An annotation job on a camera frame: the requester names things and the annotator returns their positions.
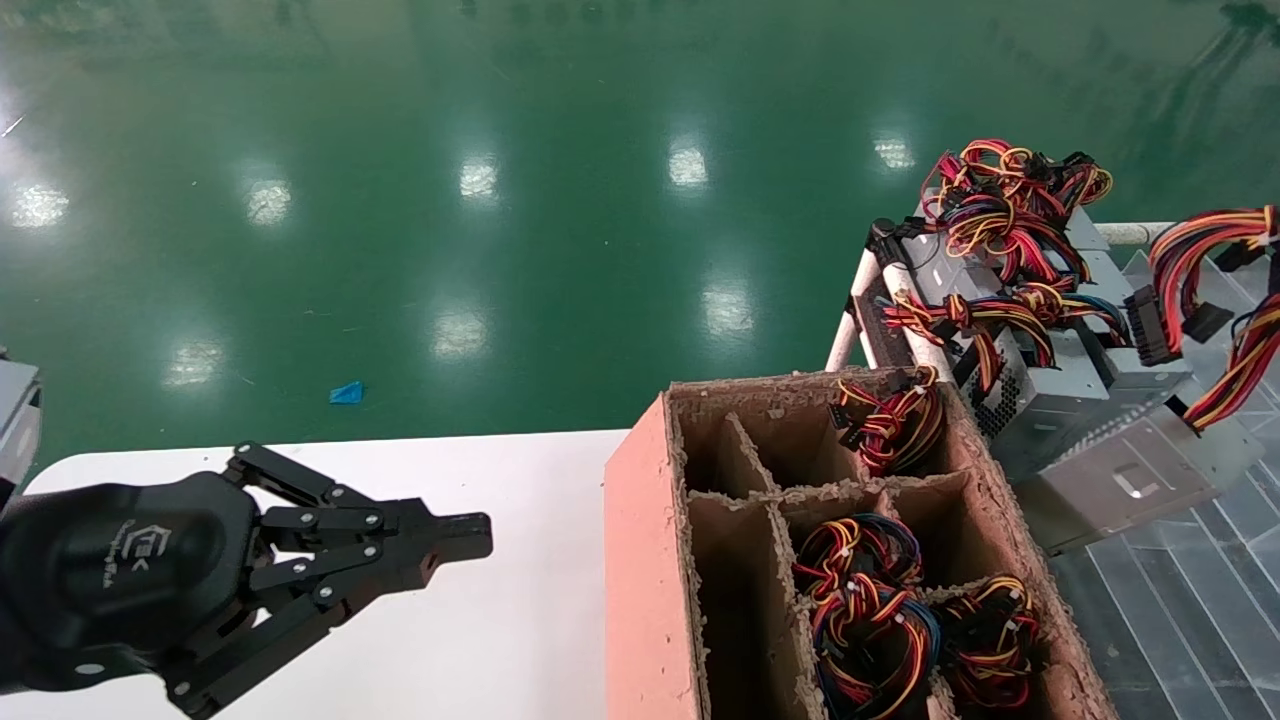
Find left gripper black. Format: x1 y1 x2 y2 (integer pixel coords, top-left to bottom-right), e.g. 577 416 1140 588
0 472 493 719

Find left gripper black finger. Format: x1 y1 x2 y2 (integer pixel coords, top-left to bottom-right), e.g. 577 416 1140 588
225 442 493 553

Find grey power supply with cables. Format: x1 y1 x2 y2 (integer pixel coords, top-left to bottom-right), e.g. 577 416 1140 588
935 575 1046 713
905 138 1114 301
1015 205 1280 557
1098 308 1193 393
1078 250 1144 309

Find brown cardboard box with dividers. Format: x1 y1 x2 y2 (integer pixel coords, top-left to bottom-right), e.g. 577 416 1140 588
604 366 1121 720

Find white rack pipe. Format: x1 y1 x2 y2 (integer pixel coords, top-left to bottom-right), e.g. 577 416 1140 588
882 262 953 383
1098 221 1176 247
825 248 881 372

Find black pipe joint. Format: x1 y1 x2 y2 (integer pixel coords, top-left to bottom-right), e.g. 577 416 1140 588
868 218 909 267

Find vented grey power supply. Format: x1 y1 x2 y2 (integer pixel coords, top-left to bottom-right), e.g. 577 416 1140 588
880 283 1136 483

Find clear ribbed shelf panel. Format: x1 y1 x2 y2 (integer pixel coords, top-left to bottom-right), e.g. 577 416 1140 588
1045 245 1280 720

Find left wrist grey camera box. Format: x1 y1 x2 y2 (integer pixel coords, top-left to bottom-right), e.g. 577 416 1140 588
0 355 43 501

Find cable bundle lower compartments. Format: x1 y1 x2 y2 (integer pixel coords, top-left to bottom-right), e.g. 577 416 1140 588
793 513 943 720

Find cable bundle in box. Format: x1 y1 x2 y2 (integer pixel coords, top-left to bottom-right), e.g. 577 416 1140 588
833 366 947 477

